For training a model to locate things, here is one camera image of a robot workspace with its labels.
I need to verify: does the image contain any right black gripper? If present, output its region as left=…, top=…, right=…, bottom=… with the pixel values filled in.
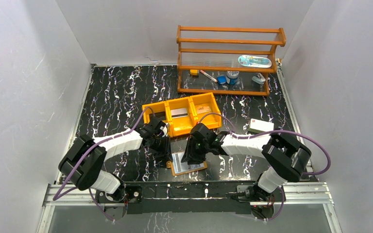
left=181, top=135, right=210, bottom=164

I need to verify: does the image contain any orange three-compartment plastic bin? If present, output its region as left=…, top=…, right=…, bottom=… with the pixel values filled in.
left=142, top=93, right=222, bottom=137

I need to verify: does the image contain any orange leather card holder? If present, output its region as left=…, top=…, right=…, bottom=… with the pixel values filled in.
left=166, top=151, right=207, bottom=177

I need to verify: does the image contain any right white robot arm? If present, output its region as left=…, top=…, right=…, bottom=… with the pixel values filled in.
left=181, top=123, right=311, bottom=201

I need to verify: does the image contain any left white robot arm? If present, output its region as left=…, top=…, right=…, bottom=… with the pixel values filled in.
left=58, top=116, right=170, bottom=202

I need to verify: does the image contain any grey card in bin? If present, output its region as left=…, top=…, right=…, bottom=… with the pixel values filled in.
left=170, top=108, right=188, bottom=118

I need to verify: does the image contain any brown card in bin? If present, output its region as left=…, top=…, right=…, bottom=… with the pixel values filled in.
left=196, top=105, right=212, bottom=115

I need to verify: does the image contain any white rectangular box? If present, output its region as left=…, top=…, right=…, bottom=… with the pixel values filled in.
left=248, top=118, right=274, bottom=134

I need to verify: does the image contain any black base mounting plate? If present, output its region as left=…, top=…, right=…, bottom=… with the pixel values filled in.
left=95, top=181, right=287, bottom=218

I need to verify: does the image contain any small blue block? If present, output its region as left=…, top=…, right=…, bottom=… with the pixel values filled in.
left=217, top=75, right=226, bottom=85

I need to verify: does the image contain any red white marker pen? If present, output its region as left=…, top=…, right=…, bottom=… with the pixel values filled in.
left=199, top=70, right=218, bottom=83

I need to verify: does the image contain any small yellow block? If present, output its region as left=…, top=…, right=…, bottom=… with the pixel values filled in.
left=189, top=69, right=200, bottom=76

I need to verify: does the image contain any orange wooden shelf rack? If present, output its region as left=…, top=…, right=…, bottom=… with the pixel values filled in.
left=176, top=25, right=287, bottom=96

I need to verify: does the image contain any grey white stapler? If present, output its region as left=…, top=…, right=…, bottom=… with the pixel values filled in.
left=252, top=73, right=266, bottom=85

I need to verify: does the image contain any blister pack on shelf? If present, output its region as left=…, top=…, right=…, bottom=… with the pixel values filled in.
left=237, top=55, right=272, bottom=68

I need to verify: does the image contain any aluminium frame rail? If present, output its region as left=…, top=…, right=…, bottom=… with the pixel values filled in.
left=37, top=181, right=341, bottom=233

